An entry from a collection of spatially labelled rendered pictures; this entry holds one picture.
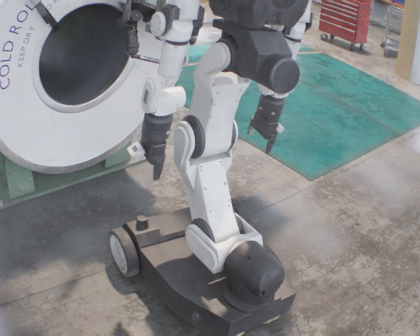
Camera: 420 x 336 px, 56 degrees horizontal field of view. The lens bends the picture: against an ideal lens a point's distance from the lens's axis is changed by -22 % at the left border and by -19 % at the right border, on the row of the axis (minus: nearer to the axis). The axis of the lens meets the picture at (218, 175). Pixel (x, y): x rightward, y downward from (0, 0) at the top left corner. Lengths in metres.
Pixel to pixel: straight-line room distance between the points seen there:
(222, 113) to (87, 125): 0.82
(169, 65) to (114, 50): 1.01
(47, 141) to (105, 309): 0.81
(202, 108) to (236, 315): 0.68
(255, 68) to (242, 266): 0.63
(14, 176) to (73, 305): 0.83
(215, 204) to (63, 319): 0.76
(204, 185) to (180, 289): 0.37
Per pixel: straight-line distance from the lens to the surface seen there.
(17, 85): 1.91
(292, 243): 2.19
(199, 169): 1.60
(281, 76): 1.25
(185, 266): 1.72
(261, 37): 1.28
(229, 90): 1.47
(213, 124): 1.52
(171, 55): 1.27
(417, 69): 6.05
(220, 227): 1.64
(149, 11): 1.97
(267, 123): 1.66
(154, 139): 1.41
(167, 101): 1.35
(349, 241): 2.31
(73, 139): 2.14
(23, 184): 2.35
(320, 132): 3.35
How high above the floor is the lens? 1.31
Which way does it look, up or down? 30 degrees down
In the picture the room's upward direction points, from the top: 7 degrees clockwise
